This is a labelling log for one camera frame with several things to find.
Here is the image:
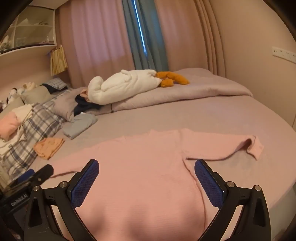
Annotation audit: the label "folded orange garment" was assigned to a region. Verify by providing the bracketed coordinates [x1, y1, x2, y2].
[33, 137, 65, 160]

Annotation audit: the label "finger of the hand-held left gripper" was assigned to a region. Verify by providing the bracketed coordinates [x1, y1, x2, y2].
[9, 169, 36, 188]
[26, 164, 54, 186]

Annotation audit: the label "striped blue cloth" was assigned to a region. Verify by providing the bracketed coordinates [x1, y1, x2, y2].
[43, 77, 68, 91]

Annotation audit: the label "mauve duvet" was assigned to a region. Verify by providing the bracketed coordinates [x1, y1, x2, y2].
[99, 68, 253, 114]

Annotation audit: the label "white wall power socket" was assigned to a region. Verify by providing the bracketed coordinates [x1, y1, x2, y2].
[272, 46, 296, 62]

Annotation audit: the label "yellow pleated hanging cloth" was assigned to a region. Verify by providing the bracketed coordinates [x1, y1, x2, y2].
[50, 45, 68, 76]

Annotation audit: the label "folded pink cloth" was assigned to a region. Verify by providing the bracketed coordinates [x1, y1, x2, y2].
[0, 112, 22, 141]

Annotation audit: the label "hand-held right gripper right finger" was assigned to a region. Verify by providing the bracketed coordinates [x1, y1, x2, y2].
[194, 159, 271, 241]

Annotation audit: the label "black and white plush toy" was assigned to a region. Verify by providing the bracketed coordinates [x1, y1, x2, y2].
[6, 88, 19, 103]

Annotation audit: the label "wide pink curtain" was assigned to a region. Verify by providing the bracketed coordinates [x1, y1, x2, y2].
[58, 0, 136, 91]

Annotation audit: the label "navy garment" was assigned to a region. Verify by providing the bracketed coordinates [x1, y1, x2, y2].
[73, 94, 102, 116]

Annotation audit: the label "narrow pink curtain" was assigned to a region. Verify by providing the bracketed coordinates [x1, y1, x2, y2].
[154, 0, 226, 77]

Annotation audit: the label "mauve pillow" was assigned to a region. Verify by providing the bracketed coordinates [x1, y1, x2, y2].
[53, 88, 102, 121]

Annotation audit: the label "white goose plush toy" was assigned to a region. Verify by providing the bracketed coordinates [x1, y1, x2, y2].
[88, 69, 190, 105]

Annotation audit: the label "folded grey-blue garment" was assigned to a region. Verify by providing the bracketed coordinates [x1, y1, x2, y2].
[63, 113, 98, 139]

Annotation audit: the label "pink sweater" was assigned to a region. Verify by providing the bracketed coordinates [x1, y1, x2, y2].
[47, 128, 264, 241]

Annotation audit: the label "white shelf cabinet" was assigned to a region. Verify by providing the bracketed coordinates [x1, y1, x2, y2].
[0, 5, 58, 56]

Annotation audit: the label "bed with mauve sheet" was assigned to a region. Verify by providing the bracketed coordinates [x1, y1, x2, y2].
[0, 68, 296, 241]

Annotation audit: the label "small stuffed toys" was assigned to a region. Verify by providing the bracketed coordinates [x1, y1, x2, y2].
[21, 85, 58, 105]

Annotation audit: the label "folded pink and cream clothes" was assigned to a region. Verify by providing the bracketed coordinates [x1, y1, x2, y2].
[0, 104, 35, 158]

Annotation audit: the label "teal curtain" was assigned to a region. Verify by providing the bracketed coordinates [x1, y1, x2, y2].
[122, 0, 167, 71]

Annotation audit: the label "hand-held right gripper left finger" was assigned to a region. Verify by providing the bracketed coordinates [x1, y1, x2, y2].
[23, 159, 100, 241]

